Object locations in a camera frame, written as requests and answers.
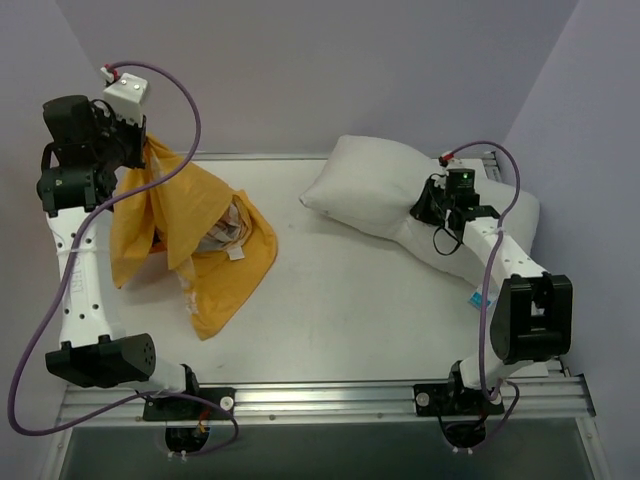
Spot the thin black cable loop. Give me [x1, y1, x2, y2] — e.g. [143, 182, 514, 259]
[432, 219, 464, 257]

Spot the white pillow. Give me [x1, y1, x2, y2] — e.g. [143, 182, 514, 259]
[300, 135, 540, 286]

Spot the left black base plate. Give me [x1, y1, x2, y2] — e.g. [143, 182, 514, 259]
[142, 387, 236, 422]

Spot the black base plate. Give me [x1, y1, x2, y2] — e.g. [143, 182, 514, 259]
[413, 383, 505, 417]
[142, 387, 236, 422]

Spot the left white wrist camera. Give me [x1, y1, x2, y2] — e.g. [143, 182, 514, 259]
[103, 73, 149, 127]

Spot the orange Mickey Mouse pillowcase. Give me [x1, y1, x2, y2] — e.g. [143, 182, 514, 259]
[110, 136, 278, 340]

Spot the blue white pillow tag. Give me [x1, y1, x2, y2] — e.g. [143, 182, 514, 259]
[468, 285, 498, 310]

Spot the aluminium front rail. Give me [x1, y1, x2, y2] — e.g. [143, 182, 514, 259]
[54, 374, 596, 429]

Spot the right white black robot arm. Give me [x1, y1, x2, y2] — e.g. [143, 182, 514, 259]
[410, 168, 573, 413]

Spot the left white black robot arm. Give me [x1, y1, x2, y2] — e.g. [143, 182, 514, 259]
[37, 92, 202, 419]

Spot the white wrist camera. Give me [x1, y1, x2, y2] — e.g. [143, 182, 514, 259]
[103, 73, 149, 127]
[438, 152, 464, 174]

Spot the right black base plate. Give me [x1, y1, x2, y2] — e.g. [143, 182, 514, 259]
[413, 383, 505, 417]

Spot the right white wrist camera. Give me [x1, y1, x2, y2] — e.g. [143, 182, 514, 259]
[438, 152, 464, 174]

